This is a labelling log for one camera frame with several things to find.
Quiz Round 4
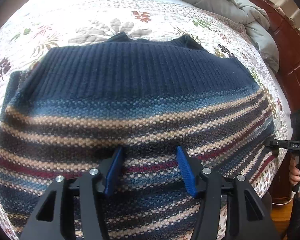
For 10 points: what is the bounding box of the striped knitted sweater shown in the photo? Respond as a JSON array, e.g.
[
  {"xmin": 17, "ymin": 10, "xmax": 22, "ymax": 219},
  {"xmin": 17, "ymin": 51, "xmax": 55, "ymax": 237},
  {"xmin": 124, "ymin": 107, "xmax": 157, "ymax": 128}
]
[{"xmin": 0, "ymin": 32, "xmax": 282, "ymax": 240}]

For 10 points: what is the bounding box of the floral quilted bedspread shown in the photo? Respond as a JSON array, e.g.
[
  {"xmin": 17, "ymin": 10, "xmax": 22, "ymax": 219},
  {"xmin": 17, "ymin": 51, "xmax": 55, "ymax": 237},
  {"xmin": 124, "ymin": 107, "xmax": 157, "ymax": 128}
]
[{"xmin": 0, "ymin": 0, "xmax": 294, "ymax": 240}]

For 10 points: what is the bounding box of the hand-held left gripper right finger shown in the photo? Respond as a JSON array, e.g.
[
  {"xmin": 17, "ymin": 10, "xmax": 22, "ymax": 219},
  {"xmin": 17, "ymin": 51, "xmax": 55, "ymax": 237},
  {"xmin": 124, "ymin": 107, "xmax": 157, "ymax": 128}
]
[{"xmin": 176, "ymin": 145, "xmax": 282, "ymax": 240}]

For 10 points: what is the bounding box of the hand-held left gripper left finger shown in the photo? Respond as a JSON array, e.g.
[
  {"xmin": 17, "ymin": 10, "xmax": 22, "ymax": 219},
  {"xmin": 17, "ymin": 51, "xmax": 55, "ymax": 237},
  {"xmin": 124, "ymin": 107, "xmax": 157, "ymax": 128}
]
[{"xmin": 19, "ymin": 146, "xmax": 125, "ymax": 240}]

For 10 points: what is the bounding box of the person's right hand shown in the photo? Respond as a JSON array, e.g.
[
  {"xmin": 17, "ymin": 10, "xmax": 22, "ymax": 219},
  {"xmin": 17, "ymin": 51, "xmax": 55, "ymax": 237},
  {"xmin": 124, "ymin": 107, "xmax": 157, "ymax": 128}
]
[{"xmin": 289, "ymin": 155, "xmax": 300, "ymax": 193}]

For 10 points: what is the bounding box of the wooden bed headboard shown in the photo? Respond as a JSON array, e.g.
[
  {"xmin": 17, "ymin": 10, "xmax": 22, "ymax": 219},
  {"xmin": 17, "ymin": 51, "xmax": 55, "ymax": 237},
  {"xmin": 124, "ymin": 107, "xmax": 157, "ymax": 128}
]
[{"xmin": 220, "ymin": 0, "xmax": 300, "ymax": 120}]

